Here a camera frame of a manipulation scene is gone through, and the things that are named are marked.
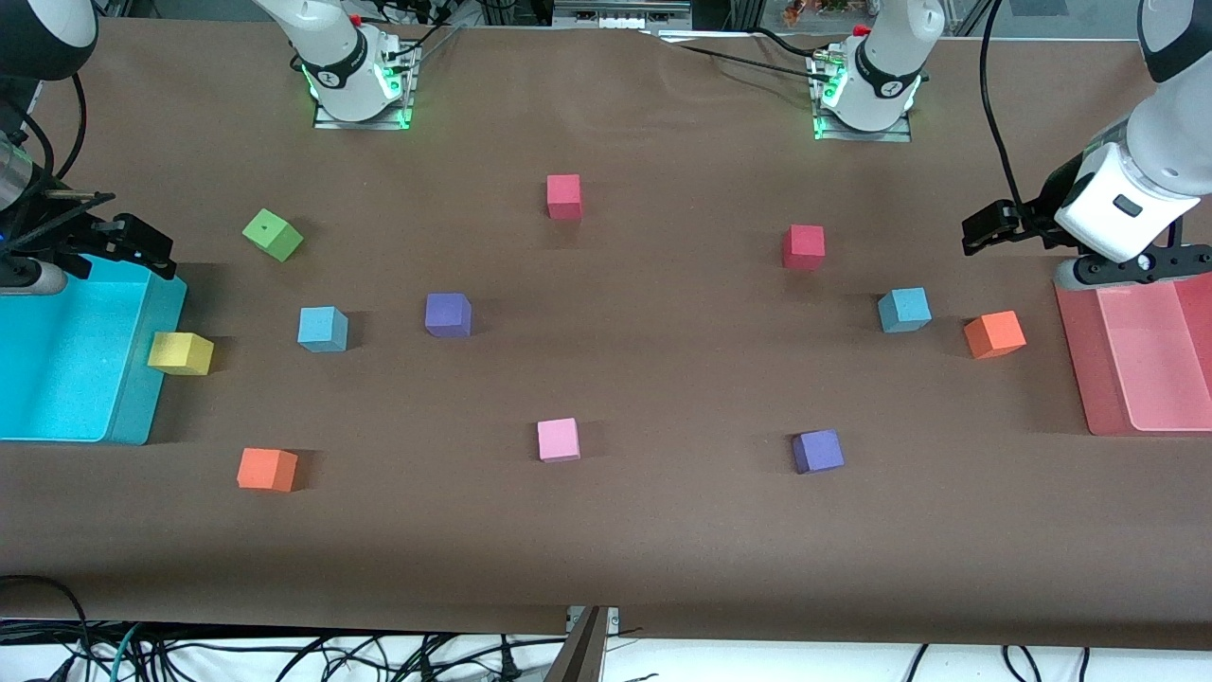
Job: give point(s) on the pink plastic bin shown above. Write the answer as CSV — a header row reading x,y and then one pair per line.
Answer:
x,y
1146,369

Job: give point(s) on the light blue foam block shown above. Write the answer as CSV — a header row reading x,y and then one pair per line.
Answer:
x,y
904,309
322,327

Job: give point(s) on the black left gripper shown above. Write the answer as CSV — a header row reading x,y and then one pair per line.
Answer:
x,y
1038,214

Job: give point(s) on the grey metal box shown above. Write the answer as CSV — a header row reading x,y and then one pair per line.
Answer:
x,y
615,14

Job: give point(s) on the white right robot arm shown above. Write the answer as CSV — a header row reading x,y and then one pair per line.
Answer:
x,y
331,57

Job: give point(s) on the purple foam block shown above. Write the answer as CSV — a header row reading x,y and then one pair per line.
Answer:
x,y
447,314
817,451

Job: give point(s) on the brown table cloth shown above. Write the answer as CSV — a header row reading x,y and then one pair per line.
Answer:
x,y
663,530

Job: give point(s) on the cyan plastic bin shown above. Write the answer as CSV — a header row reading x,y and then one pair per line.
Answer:
x,y
57,369

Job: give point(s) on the yellow foam block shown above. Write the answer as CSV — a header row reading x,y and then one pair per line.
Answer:
x,y
182,352

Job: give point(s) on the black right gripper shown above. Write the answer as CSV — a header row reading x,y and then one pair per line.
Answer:
x,y
59,237

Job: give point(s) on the green foam block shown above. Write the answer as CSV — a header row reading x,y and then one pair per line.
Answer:
x,y
273,234

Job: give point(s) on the red foam block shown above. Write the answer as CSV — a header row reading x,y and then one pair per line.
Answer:
x,y
804,244
564,194

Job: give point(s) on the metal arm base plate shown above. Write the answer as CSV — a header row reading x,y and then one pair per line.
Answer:
x,y
327,121
900,135

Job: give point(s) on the pink foam block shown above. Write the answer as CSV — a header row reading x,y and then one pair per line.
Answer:
x,y
559,439

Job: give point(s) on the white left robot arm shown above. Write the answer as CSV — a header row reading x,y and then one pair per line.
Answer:
x,y
885,66

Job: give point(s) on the orange foam block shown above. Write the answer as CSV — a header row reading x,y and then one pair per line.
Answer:
x,y
994,333
267,469

